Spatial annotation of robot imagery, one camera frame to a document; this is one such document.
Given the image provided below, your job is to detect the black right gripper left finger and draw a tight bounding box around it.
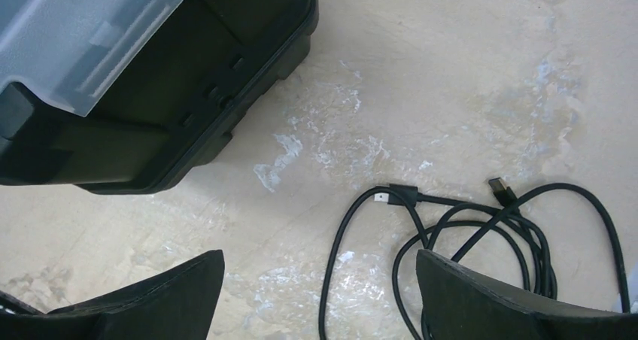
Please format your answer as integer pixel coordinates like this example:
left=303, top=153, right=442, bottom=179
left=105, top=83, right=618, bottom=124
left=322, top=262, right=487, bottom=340
left=1, top=250, right=225, bottom=339

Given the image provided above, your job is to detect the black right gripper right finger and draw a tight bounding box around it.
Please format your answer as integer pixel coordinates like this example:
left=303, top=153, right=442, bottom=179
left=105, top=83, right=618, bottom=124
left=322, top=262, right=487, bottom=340
left=416, top=250, right=637, bottom=339

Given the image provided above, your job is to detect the black plastic toolbox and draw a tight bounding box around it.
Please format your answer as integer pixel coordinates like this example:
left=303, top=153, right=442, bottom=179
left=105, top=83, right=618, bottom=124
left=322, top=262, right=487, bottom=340
left=1, top=0, right=319, bottom=195

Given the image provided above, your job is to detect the black USB cable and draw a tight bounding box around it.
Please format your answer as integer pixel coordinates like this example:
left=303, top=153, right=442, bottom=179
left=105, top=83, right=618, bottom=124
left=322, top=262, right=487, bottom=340
left=318, top=178, right=632, bottom=340

